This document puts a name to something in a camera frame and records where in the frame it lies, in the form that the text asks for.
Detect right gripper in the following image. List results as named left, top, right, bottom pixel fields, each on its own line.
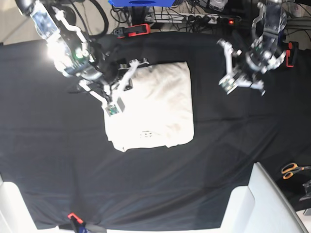
left=81, top=44, right=128, bottom=89

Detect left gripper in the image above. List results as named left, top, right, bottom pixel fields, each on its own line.
left=233, top=58, right=266, bottom=96

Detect white T-shirt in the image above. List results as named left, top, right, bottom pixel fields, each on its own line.
left=104, top=62, right=194, bottom=152

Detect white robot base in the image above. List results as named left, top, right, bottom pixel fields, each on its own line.
left=0, top=181, right=60, bottom=233
left=220, top=163, right=308, bottom=233

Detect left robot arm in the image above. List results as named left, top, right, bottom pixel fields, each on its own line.
left=234, top=0, right=286, bottom=95

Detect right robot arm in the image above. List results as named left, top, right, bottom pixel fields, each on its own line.
left=16, top=0, right=133, bottom=93

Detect orange black clamp top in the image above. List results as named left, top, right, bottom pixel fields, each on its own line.
left=112, top=24, right=151, bottom=38

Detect orange black clamp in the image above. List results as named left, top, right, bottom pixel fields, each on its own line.
left=286, top=41, right=299, bottom=68
left=112, top=24, right=151, bottom=38

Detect orange black clamp right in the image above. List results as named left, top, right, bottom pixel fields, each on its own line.
left=286, top=41, right=299, bottom=68

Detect black power strip red light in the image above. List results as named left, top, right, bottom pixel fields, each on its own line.
left=217, top=17, right=237, bottom=26

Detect blue plastic box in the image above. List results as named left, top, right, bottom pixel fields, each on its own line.
left=108, top=0, right=175, bottom=7

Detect white power strip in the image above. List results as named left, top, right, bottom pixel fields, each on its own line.
left=145, top=12, right=219, bottom=24

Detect black table cloth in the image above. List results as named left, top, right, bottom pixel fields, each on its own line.
left=0, top=32, right=311, bottom=231

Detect orange clamp bottom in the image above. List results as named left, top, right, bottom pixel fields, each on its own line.
left=68, top=212, right=86, bottom=232

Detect orange handled scissors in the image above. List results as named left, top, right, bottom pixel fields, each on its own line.
left=281, top=163, right=311, bottom=180

